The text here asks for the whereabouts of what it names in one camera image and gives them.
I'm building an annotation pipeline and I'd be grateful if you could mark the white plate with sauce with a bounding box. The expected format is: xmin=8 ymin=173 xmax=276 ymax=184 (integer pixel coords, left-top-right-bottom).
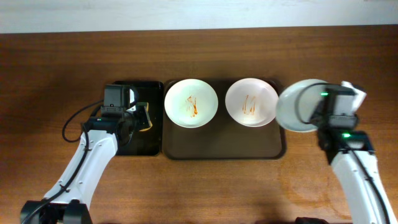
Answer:
xmin=164 ymin=79 xmax=218 ymax=128

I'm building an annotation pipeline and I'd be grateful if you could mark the black water tray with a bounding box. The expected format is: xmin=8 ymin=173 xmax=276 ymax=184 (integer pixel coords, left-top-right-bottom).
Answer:
xmin=112 ymin=81 xmax=164 ymax=156

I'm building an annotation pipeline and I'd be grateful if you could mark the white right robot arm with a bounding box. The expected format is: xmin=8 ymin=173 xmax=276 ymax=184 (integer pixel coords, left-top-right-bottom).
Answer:
xmin=311 ymin=103 xmax=397 ymax=223

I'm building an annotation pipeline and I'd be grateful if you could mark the pink-rimmed plate with sauce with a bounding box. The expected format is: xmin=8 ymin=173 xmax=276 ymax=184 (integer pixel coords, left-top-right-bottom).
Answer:
xmin=225 ymin=78 xmax=279 ymax=128

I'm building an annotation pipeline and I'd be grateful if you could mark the pale blue plate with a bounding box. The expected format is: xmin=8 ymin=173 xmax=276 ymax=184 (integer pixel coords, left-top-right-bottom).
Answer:
xmin=276 ymin=79 xmax=326 ymax=133

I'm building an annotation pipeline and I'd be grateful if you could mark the brown serving tray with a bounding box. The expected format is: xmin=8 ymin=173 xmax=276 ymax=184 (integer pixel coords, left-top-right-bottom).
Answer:
xmin=162 ymin=78 xmax=287 ymax=160

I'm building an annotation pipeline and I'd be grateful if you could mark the green and yellow sponge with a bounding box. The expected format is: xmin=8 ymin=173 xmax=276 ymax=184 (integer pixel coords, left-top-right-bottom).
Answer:
xmin=136 ymin=102 xmax=152 ymax=132

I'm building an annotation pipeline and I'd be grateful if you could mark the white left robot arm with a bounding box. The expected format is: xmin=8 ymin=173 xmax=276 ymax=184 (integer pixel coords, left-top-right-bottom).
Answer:
xmin=20 ymin=109 xmax=152 ymax=223

